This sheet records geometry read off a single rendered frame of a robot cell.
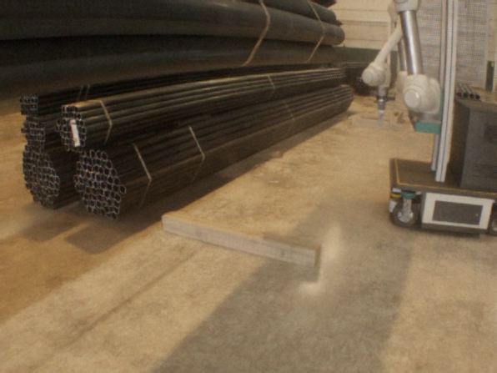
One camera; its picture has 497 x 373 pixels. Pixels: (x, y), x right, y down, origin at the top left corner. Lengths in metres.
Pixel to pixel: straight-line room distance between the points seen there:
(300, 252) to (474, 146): 1.29
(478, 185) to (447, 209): 0.27
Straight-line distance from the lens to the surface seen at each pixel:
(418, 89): 2.30
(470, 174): 2.70
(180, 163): 3.04
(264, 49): 1.97
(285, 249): 2.20
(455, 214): 2.69
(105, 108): 2.69
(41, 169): 3.21
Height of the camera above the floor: 1.09
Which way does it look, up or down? 19 degrees down
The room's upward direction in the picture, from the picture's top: straight up
